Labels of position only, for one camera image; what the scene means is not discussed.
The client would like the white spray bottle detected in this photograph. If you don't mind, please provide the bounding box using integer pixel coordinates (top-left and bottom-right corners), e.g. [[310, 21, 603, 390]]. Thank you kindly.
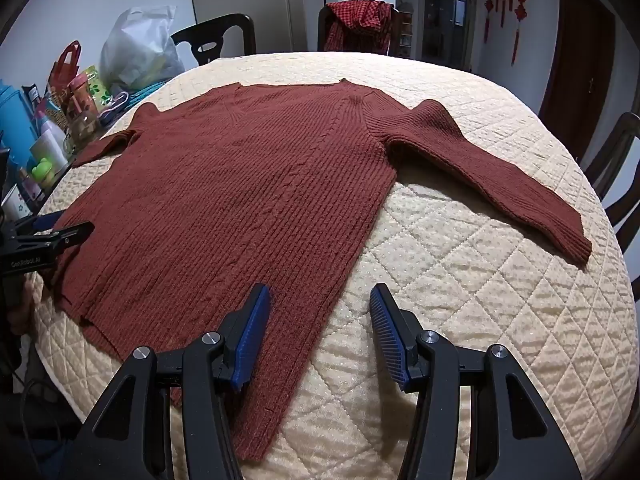
[[35, 105, 66, 141]]

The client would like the glass teapot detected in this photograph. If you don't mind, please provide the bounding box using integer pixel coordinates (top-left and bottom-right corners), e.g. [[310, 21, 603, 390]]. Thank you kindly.
[[67, 110, 103, 151]]

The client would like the pink tumbler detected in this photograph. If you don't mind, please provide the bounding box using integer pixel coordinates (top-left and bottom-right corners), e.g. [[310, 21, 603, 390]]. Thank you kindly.
[[67, 74, 98, 121]]

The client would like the pink and purple pouch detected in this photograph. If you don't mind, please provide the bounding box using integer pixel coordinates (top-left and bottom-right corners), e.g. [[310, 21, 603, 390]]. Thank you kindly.
[[100, 91, 132, 123]]

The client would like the green frog toy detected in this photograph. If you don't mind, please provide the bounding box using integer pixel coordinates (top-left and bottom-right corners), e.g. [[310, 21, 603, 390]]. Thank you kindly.
[[31, 157, 56, 188]]

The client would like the brown wooden door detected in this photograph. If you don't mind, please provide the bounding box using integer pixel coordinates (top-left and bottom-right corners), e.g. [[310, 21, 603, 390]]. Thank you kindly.
[[539, 0, 617, 161]]

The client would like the red gift bag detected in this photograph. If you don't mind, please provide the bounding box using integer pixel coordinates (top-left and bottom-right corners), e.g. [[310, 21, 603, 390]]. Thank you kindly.
[[47, 41, 83, 96]]

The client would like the rust red knit sweater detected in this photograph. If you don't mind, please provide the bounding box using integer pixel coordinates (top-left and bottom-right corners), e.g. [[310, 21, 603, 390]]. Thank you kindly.
[[50, 79, 593, 461]]

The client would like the large red knot wall decoration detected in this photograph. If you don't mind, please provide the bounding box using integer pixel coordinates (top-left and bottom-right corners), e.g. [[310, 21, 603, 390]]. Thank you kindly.
[[511, 0, 530, 66]]

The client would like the beige quilted blanket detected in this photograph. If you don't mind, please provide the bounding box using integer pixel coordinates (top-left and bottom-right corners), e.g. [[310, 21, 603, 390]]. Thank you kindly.
[[30, 51, 635, 480]]

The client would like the dark wooden chair with cutout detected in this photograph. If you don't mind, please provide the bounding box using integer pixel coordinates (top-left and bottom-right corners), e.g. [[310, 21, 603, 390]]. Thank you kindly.
[[170, 13, 257, 66]]

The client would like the wicker basket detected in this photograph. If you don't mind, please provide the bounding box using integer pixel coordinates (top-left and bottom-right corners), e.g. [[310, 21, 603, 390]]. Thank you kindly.
[[47, 95, 71, 131]]

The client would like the teal woven mat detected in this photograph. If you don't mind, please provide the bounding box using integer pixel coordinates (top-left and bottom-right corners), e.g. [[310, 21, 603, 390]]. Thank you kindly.
[[122, 80, 171, 103]]

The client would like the white plastic bag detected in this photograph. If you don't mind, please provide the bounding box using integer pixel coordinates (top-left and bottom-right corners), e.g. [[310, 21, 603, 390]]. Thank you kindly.
[[99, 5, 185, 97]]

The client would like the green floral packet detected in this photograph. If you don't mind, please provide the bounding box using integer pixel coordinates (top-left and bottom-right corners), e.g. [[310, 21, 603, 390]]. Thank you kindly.
[[82, 65, 113, 106]]

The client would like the glass panel door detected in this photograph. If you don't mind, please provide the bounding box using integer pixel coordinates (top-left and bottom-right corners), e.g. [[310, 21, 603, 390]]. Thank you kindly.
[[420, 0, 478, 68]]

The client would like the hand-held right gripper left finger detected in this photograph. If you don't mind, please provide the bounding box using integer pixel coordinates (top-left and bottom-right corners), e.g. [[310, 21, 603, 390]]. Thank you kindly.
[[59, 283, 273, 480]]

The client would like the small clear bottle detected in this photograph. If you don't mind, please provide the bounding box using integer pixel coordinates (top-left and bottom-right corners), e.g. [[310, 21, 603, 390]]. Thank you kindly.
[[17, 167, 41, 202]]

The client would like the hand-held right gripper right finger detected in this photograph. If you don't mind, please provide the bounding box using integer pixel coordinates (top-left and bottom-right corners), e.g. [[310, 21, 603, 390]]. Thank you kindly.
[[369, 283, 583, 480]]

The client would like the blue thermos jug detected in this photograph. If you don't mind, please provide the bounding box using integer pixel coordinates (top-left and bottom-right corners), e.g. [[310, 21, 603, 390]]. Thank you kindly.
[[0, 80, 38, 171]]

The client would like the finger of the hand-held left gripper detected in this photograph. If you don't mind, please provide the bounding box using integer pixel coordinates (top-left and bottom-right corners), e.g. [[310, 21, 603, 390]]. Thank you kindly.
[[17, 212, 63, 235], [15, 221, 95, 257]]

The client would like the white floral cup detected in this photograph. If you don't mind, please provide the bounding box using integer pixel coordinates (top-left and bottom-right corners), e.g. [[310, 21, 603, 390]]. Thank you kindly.
[[0, 185, 26, 217]]

